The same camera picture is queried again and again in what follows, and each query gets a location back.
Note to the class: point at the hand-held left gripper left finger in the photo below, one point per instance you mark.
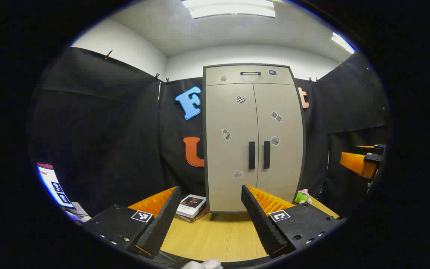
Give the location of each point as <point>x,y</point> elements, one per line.
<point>162,224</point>

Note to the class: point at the beige cabinet drawer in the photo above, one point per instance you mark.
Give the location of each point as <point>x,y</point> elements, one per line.
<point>233,76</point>

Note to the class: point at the small ceiling light panel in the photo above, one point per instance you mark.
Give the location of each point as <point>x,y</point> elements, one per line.
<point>342,43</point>

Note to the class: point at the beige cabinet door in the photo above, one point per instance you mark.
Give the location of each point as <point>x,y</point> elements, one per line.
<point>230,157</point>
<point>282,164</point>

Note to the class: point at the brown book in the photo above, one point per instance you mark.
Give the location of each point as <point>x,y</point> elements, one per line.
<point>198,218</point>

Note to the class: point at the black backdrop cloth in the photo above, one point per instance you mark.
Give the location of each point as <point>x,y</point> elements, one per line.
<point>106,130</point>

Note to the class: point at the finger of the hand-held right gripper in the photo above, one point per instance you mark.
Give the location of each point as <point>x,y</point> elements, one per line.
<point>357,164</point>
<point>379,147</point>

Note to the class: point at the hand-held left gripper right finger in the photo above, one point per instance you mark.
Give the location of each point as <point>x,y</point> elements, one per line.
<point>261,220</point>

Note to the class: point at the large ceiling light panel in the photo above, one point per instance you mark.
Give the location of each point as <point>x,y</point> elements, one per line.
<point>230,8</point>

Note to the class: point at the white book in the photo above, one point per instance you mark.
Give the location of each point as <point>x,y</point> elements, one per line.
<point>190,204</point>

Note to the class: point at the beige double-door shoe cabinet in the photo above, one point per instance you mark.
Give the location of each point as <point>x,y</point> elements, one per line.
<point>204,149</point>

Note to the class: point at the green pink plush toy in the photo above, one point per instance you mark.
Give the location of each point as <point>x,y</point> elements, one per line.
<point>301,197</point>

